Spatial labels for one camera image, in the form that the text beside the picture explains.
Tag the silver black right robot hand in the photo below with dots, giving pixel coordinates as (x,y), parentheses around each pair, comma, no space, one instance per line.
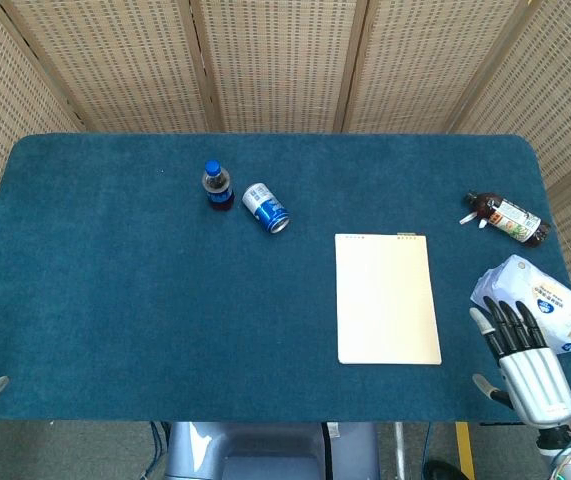
(535,372)

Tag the black round floor object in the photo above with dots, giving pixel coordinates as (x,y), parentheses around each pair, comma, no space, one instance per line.
(440,471)

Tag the bamboo folding screen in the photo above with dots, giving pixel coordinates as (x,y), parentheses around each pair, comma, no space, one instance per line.
(285,60)

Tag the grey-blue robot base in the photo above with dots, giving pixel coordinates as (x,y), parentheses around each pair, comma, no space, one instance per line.
(265,452)

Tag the yellow floor tape strip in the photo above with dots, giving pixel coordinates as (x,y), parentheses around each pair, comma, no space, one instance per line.
(465,450)

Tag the blue table mat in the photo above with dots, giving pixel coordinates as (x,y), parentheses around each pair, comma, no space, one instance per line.
(165,300)

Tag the blue-capped cola bottle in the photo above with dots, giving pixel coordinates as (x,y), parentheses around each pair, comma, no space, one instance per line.
(217,190)

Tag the white table leg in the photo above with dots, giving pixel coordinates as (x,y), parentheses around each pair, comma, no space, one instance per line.
(399,445)

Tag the pale blue tissue pack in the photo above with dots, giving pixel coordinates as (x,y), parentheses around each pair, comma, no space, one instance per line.
(560,305)

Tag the brown bottle with label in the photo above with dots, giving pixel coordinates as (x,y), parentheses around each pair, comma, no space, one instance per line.
(510,217)

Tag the cream paper notepad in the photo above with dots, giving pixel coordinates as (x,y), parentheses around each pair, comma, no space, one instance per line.
(387,300)

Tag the blue white drink can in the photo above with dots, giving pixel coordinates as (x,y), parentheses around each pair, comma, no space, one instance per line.
(265,207)

